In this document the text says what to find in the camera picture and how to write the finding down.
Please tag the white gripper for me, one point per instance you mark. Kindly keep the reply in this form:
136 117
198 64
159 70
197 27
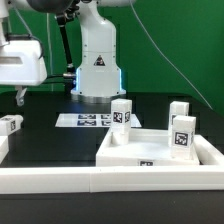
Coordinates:
21 64

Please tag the white square table top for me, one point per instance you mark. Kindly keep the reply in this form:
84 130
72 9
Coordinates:
146 147

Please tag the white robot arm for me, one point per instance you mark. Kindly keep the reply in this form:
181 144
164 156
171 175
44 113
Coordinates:
97 79

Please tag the fiducial marker sheet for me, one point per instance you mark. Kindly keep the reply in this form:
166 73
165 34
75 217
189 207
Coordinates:
83 120

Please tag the white left fence wall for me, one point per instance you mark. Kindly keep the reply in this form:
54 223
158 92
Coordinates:
4 147

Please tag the white fence wall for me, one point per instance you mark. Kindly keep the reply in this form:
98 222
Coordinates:
110 179
207 153
4 147

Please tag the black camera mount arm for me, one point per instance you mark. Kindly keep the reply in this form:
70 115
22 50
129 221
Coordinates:
66 43

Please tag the white front fence wall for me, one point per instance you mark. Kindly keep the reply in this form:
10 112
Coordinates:
110 179

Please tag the white right fence wall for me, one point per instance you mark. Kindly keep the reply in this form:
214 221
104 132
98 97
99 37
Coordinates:
207 153

